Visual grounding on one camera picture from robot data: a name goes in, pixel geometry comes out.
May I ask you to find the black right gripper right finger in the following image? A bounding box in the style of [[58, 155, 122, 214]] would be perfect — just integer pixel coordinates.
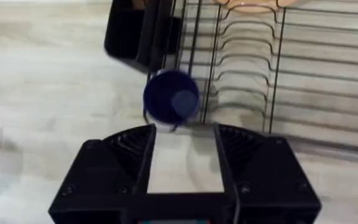
[[214, 123, 323, 224]]

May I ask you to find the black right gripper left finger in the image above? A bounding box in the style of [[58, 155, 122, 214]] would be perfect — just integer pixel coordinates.
[[47, 123, 157, 224]]

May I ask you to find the dark navy plastic cup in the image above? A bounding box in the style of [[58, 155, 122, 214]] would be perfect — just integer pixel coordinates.
[[142, 68, 201, 128]]

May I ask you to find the orange plate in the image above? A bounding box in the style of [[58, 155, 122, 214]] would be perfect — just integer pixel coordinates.
[[213, 0, 307, 15]]

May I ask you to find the black wire dish rack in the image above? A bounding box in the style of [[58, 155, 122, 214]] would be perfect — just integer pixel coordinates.
[[146, 0, 358, 156]]

